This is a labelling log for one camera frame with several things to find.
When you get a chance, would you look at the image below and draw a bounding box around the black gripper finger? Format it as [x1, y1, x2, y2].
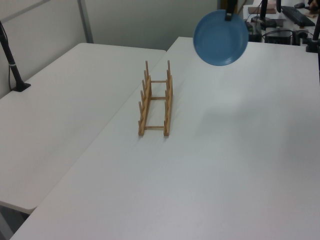
[224, 0, 238, 22]

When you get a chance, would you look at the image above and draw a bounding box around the blue round plate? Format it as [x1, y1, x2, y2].
[193, 9, 250, 67]

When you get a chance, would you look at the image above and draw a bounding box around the wooden plate rack with pegs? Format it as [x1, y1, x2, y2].
[137, 59, 174, 138]

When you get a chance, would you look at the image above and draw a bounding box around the brown flat board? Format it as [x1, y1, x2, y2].
[247, 6, 277, 15]

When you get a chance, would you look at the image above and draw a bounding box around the black monitor stand pole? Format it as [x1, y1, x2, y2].
[251, 0, 277, 29]

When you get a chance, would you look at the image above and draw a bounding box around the black box computer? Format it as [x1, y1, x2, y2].
[264, 29, 293, 45]

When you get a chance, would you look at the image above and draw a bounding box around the black computer keyboard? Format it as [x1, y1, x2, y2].
[281, 5, 316, 27]

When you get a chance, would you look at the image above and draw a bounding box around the black pole with white tie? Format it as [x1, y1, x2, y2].
[0, 19, 32, 93]

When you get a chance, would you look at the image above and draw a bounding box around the black camera pole table clamp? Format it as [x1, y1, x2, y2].
[305, 17, 320, 53]

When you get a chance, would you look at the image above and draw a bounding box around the grey metal partition post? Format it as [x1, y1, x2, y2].
[76, 0, 95, 44]

